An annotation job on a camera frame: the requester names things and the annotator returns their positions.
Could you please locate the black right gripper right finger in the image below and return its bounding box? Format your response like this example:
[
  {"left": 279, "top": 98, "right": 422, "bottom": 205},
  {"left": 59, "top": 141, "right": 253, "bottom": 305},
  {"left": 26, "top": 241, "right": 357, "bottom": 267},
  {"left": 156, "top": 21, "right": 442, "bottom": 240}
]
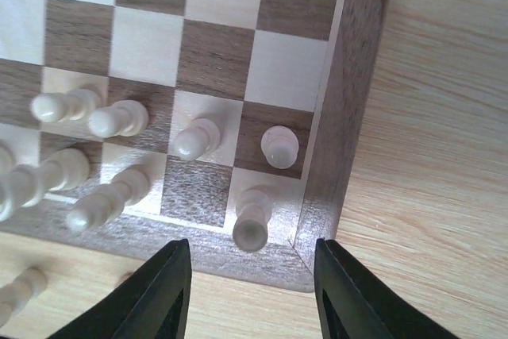
[{"left": 314, "top": 238, "right": 455, "bottom": 339}]

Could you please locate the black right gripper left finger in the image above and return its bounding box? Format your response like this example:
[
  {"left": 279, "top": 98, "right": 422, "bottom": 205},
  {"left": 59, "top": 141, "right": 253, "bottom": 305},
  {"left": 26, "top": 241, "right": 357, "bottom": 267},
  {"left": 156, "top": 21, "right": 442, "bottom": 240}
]
[{"left": 50, "top": 239, "right": 191, "bottom": 338}]

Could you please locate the white pawn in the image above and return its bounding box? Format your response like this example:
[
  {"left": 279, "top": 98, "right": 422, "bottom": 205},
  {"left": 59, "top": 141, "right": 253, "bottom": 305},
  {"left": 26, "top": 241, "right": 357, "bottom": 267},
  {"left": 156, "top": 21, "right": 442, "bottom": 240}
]
[
  {"left": 30, "top": 88, "right": 102, "bottom": 123},
  {"left": 173, "top": 117, "right": 221, "bottom": 161},
  {"left": 232, "top": 188, "right": 273, "bottom": 252},
  {"left": 1, "top": 268, "right": 48, "bottom": 326},
  {"left": 260, "top": 125, "right": 299, "bottom": 169},
  {"left": 65, "top": 168, "right": 150, "bottom": 233},
  {"left": 87, "top": 100, "right": 149, "bottom": 138}
]

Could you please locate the white piece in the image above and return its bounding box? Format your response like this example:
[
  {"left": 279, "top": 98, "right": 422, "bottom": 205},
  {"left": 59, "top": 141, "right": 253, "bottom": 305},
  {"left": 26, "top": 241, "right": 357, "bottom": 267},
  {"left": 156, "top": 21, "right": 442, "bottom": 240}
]
[{"left": 1, "top": 148, "right": 90, "bottom": 222}]

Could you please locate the wooden chess board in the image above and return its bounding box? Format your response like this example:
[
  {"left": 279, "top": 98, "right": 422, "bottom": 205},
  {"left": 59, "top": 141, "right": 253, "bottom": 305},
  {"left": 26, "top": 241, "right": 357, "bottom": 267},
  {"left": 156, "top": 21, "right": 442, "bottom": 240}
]
[{"left": 1, "top": 0, "right": 387, "bottom": 291}]

